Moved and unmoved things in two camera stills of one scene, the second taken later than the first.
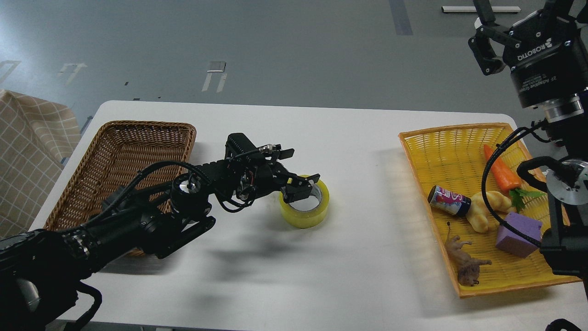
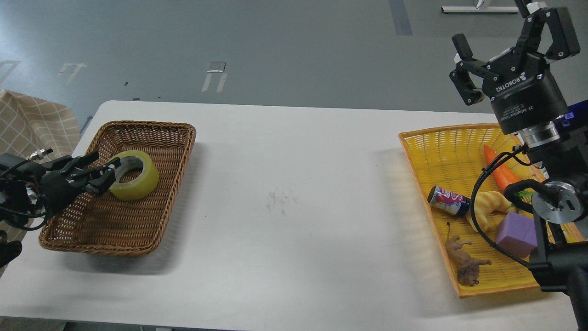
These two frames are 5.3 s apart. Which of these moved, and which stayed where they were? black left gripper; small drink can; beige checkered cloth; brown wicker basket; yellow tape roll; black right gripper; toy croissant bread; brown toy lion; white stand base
Moved: black left gripper; yellow tape roll; black right gripper
Stayed: brown toy lion; toy croissant bread; small drink can; brown wicker basket; beige checkered cloth; white stand base
